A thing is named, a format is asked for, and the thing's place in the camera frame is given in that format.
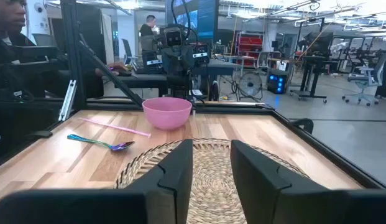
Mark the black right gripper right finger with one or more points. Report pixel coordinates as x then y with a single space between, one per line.
261 186

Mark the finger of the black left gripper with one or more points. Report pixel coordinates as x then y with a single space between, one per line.
186 60
170 60

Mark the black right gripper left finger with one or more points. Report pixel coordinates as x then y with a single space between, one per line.
168 186

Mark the pink plastic bowl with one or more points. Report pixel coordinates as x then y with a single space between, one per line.
166 115

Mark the iridescent metal spoon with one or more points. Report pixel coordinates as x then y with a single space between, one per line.
121 146

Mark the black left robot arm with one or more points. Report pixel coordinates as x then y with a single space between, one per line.
180 85

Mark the dark office desk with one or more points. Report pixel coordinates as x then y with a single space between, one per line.
143 80

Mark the person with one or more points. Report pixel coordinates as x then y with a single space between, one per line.
9 21
146 29

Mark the black mesh office chair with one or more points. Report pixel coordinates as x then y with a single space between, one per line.
129 51

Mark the round woven straw placemat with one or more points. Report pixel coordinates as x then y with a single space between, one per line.
211 174

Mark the red storage rack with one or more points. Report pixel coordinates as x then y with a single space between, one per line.
250 46

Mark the black floor fan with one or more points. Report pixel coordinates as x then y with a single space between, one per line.
250 84

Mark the black table clamp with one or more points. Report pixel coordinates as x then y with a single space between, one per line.
303 124

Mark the pink drinking straw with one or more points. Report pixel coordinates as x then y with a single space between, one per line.
118 127

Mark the computer tower with blue lights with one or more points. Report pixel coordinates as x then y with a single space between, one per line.
276 82

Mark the black standing desk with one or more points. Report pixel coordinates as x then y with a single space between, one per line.
314 62

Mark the grey office chair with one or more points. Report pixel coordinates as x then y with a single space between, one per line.
366 81

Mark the large wall display screen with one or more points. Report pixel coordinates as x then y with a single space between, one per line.
208 18

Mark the black aluminium table frame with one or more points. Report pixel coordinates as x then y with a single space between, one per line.
73 62

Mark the silver aluminium bracket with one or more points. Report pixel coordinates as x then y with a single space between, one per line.
67 101

